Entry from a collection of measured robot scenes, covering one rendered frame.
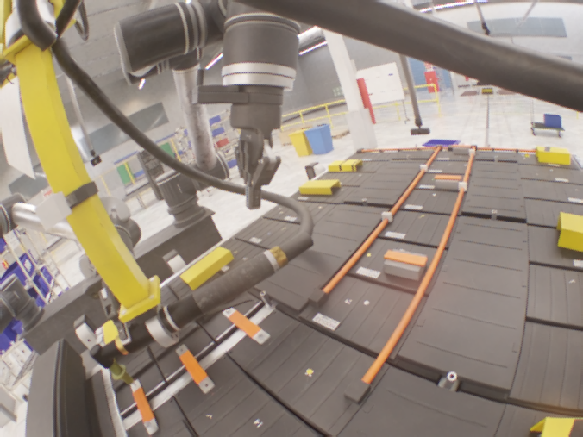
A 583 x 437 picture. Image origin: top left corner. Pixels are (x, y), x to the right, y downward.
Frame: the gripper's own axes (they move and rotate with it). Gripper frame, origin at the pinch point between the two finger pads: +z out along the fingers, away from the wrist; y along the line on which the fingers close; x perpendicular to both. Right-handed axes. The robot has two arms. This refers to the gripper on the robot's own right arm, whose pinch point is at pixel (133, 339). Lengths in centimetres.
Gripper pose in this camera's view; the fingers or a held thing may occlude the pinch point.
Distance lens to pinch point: 51.2
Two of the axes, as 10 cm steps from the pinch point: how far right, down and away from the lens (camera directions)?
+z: 5.7, 6.3, -5.3
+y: 0.3, 6.2, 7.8
